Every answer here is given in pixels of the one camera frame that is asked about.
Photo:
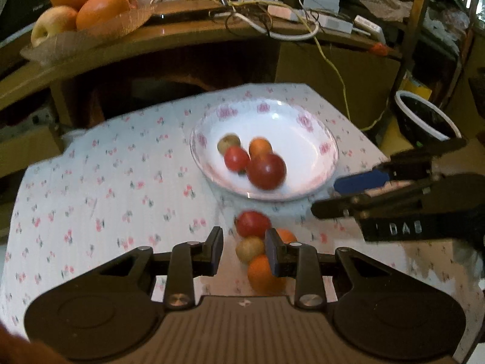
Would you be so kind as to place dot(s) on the brown kiwi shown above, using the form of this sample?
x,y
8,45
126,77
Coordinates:
x,y
250,249
228,142

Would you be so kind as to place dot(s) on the small red tomato on plate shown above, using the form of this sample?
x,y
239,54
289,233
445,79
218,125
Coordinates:
x,y
235,158

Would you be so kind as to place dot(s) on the yellow apple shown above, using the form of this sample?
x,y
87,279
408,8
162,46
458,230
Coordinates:
x,y
53,24

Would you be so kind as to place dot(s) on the floral tablecloth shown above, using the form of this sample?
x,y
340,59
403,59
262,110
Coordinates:
x,y
113,197

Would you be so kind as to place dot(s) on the white power strip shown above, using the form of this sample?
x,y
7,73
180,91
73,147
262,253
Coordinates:
x,y
369,26

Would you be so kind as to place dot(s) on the wooden desk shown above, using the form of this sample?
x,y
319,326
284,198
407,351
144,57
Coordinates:
x,y
170,41

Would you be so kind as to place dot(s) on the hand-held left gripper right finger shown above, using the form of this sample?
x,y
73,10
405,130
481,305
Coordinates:
x,y
271,252

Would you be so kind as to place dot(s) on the white-rim black bucket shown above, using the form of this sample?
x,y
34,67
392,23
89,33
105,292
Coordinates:
x,y
424,115

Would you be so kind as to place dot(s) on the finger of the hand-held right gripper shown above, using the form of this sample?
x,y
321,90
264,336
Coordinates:
x,y
360,182
333,208

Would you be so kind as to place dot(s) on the large red tomato on plate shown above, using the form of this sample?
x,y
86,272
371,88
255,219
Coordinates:
x,y
266,171

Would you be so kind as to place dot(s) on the woven fruit tray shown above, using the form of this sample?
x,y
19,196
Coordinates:
x,y
94,34

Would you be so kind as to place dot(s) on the white floral-rim plate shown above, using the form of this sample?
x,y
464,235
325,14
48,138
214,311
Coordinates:
x,y
299,148

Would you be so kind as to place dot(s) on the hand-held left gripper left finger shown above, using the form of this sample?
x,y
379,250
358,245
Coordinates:
x,y
216,252

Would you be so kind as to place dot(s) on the small orange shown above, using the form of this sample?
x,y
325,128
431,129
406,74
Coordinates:
x,y
287,236
259,276
260,146

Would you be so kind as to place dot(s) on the wooden shelf post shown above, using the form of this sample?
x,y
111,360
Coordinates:
x,y
418,15

